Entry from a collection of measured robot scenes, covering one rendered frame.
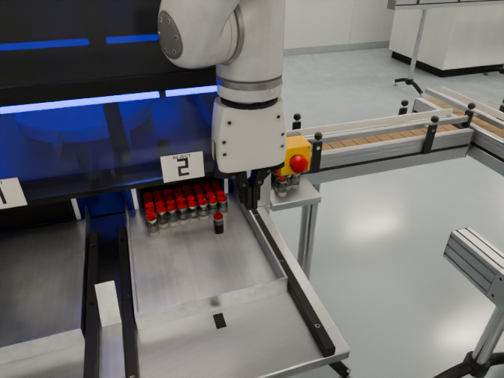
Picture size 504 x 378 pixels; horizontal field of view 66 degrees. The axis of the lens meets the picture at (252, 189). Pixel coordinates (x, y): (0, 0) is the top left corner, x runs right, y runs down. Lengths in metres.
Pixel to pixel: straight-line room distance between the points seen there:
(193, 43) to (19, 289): 0.58
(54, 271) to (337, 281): 1.44
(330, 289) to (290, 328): 1.30
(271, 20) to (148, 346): 0.50
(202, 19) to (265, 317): 0.48
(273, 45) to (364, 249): 1.83
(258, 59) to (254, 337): 0.42
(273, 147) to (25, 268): 0.55
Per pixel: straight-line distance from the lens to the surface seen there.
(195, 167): 0.82
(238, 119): 0.51
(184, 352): 0.66
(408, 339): 1.87
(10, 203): 0.85
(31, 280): 0.84
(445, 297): 2.10
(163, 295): 0.73
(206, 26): 0.40
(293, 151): 0.86
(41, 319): 0.77
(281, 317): 0.69
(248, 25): 0.45
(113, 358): 0.67
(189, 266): 0.77
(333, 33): 6.18
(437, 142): 1.27
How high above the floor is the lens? 1.41
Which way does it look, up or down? 33 degrees down
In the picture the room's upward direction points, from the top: straight up
